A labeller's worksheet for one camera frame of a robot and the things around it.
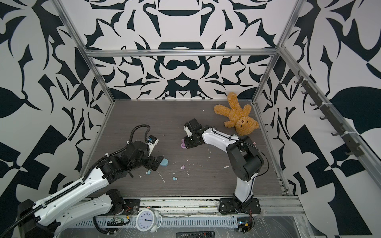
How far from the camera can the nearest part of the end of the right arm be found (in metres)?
0.69

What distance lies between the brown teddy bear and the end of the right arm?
317 millimetres

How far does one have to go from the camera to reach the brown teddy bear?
982 mm
